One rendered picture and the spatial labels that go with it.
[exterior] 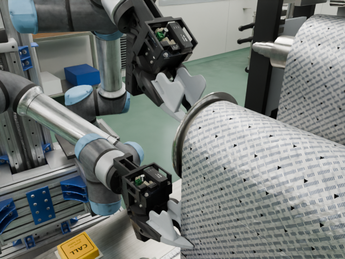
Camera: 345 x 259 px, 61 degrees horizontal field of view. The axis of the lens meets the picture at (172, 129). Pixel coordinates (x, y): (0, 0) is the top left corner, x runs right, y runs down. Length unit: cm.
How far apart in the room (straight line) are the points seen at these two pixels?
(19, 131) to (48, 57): 278
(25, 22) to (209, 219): 48
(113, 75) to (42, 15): 57
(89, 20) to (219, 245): 47
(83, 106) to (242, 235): 97
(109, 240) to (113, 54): 63
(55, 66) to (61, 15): 353
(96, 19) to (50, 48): 347
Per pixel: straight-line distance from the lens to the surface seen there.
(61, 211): 147
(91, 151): 65
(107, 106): 126
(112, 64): 113
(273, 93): 75
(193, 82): 47
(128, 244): 76
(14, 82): 88
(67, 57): 418
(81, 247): 75
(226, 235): 42
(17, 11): 64
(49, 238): 179
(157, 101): 46
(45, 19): 63
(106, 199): 71
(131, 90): 54
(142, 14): 48
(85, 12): 63
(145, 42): 46
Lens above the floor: 148
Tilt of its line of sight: 28 degrees down
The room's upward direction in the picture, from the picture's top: straight up
